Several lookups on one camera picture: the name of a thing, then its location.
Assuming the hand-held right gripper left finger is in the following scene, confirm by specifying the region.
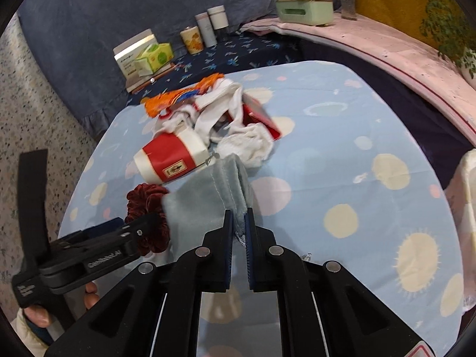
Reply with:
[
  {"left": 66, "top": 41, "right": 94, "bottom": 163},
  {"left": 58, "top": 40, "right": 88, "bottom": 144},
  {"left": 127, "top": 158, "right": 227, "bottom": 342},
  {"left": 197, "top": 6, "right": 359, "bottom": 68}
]
[{"left": 45, "top": 210, "right": 235, "bottom": 357}]

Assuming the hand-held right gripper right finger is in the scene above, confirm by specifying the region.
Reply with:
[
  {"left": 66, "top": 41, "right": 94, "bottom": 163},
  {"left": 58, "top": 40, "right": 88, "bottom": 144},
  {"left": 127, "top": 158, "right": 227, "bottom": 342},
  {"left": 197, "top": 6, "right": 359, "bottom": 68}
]
[{"left": 245, "top": 207, "right": 436, "bottom": 357}]

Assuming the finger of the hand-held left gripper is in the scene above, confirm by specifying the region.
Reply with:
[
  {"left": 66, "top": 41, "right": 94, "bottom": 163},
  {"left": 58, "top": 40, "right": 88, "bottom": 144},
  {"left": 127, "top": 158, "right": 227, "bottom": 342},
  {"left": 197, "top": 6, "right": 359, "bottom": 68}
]
[{"left": 120, "top": 211, "right": 169, "bottom": 256}]

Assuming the dark red velvet scrunchie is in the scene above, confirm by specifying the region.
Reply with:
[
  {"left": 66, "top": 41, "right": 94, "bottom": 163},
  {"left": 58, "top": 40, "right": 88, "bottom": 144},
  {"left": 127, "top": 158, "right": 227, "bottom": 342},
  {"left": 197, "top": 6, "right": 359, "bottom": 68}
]
[{"left": 126, "top": 184, "right": 172, "bottom": 253}]

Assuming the grey cloth pouch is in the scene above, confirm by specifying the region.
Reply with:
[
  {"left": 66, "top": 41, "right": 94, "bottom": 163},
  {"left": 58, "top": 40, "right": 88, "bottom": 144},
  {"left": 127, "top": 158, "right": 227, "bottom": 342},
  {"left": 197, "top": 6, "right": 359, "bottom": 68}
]
[{"left": 162, "top": 153, "right": 257, "bottom": 254}]

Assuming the person's left hand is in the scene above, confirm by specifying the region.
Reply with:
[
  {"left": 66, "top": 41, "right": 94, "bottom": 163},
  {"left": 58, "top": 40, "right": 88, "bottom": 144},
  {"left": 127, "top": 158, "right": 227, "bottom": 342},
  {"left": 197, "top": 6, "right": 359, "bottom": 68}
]
[{"left": 23, "top": 282, "right": 100, "bottom": 328}]

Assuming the red and white pouch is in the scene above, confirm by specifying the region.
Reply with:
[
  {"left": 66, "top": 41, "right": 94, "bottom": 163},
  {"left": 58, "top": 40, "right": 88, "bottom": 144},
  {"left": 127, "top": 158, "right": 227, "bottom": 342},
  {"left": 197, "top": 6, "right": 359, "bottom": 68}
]
[{"left": 133, "top": 128, "right": 211, "bottom": 186}]

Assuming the white crumpled cloth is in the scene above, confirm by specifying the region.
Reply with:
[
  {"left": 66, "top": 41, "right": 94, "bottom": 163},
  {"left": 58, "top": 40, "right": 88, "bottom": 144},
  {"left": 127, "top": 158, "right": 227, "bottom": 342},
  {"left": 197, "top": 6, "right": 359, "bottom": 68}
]
[{"left": 216, "top": 123, "right": 278, "bottom": 168}]

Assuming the light blue dotted cloth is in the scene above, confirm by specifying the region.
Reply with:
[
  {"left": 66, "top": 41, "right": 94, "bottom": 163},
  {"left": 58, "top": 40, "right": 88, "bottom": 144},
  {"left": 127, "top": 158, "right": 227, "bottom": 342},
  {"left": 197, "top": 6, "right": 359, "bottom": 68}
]
[{"left": 57, "top": 60, "right": 465, "bottom": 357}]

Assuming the red flat packet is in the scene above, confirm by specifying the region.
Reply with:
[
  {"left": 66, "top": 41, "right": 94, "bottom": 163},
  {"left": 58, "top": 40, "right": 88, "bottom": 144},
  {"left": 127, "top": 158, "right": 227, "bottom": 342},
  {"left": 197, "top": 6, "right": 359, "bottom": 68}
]
[{"left": 243, "top": 94, "right": 283, "bottom": 140}]

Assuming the white cloth with red trim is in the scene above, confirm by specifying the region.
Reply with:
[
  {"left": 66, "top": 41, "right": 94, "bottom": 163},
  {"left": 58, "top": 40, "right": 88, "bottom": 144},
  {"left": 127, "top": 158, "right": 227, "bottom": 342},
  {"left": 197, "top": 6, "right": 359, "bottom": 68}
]
[{"left": 154, "top": 78, "right": 247, "bottom": 145}]

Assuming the orange snack wrapper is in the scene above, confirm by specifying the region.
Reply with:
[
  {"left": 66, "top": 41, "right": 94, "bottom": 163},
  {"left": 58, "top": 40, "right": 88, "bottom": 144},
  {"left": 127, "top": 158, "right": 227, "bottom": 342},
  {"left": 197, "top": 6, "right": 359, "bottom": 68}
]
[{"left": 144, "top": 73, "right": 226, "bottom": 118}]

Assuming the brown notebook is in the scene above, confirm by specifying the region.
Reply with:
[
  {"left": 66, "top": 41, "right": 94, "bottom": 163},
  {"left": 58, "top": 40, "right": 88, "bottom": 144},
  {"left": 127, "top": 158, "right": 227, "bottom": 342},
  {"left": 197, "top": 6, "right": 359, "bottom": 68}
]
[{"left": 126, "top": 65, "right": 178, "bottom": 94}]

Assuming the green tissue pack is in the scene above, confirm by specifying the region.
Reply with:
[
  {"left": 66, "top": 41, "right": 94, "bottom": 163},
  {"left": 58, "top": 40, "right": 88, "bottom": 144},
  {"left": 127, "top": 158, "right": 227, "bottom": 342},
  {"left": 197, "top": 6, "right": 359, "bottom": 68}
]
[{"left": 134, "top": 42, "right": 175, "bottom": 75}]

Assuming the open white cardboard box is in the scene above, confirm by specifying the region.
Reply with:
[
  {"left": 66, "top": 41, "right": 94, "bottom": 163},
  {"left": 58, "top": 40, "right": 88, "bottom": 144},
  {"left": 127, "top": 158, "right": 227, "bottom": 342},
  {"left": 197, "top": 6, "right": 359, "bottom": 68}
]
[{"left": 113, "top": 29, "right": 159, "bottom": 81}]

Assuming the navy printed cloth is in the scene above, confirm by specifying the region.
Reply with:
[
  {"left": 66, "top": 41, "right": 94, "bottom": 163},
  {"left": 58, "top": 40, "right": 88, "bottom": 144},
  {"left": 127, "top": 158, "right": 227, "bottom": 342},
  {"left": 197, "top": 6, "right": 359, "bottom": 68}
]
[{"left": 126, "top": 32, "right": 303, "bottom": 107}]

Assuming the yellow printed can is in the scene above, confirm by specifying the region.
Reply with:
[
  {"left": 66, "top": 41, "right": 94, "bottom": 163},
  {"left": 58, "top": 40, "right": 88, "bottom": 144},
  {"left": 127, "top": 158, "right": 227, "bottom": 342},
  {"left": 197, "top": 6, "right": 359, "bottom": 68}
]
[{"left": 180, "top": 26, "right": 204, "bottom": 55}]

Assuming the dark purple cloth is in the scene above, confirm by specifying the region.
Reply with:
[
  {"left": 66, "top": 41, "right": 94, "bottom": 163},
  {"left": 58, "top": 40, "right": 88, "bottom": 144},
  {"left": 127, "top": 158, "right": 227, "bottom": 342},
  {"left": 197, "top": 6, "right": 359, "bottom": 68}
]
[{"left": 297, "top": 40, "right": 476, "bottom": 179}]

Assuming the slim white bottle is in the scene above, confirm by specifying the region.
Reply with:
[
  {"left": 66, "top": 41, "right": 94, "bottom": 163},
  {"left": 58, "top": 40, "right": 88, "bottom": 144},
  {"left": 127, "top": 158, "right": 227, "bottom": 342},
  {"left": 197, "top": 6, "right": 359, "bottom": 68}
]
[{"left": 195, "top": 12, "right": 218, "bottom": 48}]

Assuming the white thermos cup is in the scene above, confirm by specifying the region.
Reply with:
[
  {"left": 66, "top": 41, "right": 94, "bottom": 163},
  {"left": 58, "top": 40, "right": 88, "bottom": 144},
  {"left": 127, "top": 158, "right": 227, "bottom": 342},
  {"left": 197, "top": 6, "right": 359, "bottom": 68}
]
[{"left": 207, "top": 5, "right": 229, "bottom": 33}]

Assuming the grey-blue backdrop cloth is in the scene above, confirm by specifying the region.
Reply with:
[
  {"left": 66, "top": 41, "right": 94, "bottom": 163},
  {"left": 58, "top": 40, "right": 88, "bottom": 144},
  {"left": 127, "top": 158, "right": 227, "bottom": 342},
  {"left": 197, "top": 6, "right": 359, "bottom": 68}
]
[{"left": 17, "top": 0, "right": 343, "bottom": 138}]

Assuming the pink cloth cover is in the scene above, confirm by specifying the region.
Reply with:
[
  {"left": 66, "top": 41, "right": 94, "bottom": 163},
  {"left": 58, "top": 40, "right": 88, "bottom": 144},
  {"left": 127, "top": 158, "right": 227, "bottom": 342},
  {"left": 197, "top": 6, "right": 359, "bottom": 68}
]
[{"left": 240, "top": 13, "right": 476, "bottom": 145}]

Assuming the mint green storage box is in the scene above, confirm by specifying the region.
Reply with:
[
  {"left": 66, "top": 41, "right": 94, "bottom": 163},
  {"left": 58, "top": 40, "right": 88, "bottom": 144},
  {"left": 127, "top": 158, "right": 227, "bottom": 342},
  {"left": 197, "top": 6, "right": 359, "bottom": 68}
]
[{"left": 275, "top": 0, "right": 335, "bottom": 28}]

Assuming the mustard yellow backdrop cloth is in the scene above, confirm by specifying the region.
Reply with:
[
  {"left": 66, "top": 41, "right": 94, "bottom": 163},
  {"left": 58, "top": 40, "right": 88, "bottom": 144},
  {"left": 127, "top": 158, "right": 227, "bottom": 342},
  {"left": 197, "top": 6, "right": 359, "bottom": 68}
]
[{"left": 355, "top": 0, "right": 476, "bottom": 64}]

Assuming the potted green plant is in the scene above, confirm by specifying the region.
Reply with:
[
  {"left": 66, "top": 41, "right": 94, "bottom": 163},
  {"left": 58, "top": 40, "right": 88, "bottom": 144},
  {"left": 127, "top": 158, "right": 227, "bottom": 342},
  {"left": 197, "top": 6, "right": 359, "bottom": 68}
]
[{"left": 389, "top": 0, "right": 476, "bottom": 83}]

